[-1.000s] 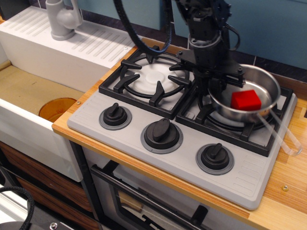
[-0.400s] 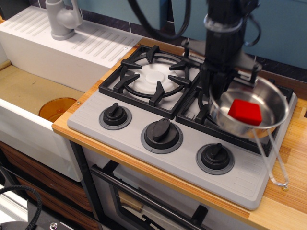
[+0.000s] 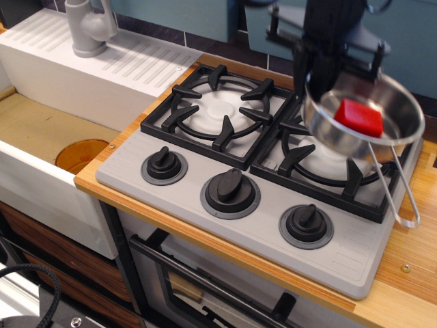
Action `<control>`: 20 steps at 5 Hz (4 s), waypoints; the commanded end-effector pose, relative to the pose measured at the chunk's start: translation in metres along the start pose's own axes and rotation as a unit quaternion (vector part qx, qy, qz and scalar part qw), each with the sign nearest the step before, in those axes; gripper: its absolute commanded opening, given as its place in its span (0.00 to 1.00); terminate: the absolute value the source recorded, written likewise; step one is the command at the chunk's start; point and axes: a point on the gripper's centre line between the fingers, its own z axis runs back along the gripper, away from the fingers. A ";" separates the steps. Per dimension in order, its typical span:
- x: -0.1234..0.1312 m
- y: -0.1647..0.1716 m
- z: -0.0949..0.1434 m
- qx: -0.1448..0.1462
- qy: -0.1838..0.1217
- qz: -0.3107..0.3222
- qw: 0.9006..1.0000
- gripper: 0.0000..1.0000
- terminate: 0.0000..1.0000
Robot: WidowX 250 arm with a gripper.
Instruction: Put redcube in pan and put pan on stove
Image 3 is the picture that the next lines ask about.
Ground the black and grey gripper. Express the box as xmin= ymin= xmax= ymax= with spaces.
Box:
xmin=266 ymin=3 xmax=391 ymax=99

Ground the red cube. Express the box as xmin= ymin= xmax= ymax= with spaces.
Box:
xmin=334 ymin=98 xmax=384 ymax=137

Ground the small steel frying pan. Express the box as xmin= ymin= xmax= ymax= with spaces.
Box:
xmin=302 ymin=70 xmax=426 ymax=228

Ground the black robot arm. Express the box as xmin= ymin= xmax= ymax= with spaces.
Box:
xmin=266 ymin=1 xmax=391 ymax=99

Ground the grey toy stove top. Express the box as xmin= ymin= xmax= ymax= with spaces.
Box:
xmin=96 ymin=65 xmax=425 ymax=299

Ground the black middle stove knob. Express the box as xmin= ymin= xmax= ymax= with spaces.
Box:
xmin=200 ymin=168 xmax=261 ymax=220

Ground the black stove knob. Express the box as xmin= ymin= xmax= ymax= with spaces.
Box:
xmin=141 ymin=146 xmax=188 ymax=186
xmin=200 ymin=168 xmax=261 ymax=220
xmin=279 ymin=204 xmax=334 ymax=250

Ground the black right stove knob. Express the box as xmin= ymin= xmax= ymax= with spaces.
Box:
xmin=279 ymin=204 xmax=334 ymax=250

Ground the black left stove knob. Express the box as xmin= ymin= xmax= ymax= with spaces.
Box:
xmin=141 ymin=146 xmax=188 ymax=186

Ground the black right burner grate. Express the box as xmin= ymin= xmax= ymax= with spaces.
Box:
xmin=250 ymin=100 xmax=405 ymax=223

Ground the grey toy faucet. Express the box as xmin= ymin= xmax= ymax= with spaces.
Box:
xmin=65 ymin=0 xmax=117 ymax=58

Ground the orange translucent plate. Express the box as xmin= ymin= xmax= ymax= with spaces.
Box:
xmin=55 ymin=139 xmax=109 ymax=174

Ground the toy oven door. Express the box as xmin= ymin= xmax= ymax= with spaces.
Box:
xmin=119 ymin=211 xmax=390 ymax=328

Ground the white toy sink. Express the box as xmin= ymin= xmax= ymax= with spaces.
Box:
xmin=1 ymin=9 xmax=200 ymax=259

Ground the wooden drawer cabinet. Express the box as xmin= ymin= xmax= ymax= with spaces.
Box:
xmin=1 ymin=204 xmax=144 ymax=327

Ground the black oven door handle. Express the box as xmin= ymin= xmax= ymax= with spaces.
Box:
xmin=128 ymin=229 xmax=298 ymax=327

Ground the black braided cable bottom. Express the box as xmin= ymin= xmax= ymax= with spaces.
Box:
xmin=0 ymin=262 xmax=62 ymax=328

